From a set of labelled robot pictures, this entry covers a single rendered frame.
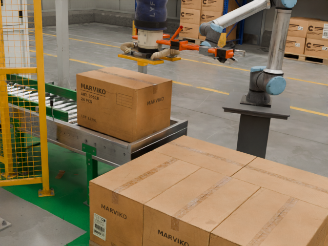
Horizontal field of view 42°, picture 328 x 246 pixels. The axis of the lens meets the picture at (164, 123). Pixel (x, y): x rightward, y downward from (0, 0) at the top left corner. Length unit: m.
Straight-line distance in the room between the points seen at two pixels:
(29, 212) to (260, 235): 1.80
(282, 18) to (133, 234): 1.79
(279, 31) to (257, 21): 8.47
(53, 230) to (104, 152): 0.63
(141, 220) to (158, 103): 1.04
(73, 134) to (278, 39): 1.63
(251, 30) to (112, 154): 9.11
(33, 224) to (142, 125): 1.02
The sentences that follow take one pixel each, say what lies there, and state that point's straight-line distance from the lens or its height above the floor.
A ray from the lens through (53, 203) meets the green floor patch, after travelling 3.39.
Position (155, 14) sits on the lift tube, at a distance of 2.88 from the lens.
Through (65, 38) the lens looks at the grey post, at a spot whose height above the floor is 0.77.
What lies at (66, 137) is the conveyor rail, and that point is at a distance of 3.27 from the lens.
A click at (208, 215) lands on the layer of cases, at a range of 2.22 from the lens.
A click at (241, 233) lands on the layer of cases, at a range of 2.12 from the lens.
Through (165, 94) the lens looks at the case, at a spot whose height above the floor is 0.85.
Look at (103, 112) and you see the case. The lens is 3.13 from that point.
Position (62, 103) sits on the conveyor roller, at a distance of 3.96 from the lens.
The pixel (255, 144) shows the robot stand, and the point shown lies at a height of 0.44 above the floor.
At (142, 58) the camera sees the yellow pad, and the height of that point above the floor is 1.14.
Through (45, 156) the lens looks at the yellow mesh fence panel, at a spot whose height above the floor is 0.33.
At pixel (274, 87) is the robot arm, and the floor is 0.95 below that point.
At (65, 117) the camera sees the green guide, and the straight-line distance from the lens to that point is 3.39.
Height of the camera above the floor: 1.69
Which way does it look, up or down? 19 degrees down
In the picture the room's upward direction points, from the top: 3 degrees clockwise
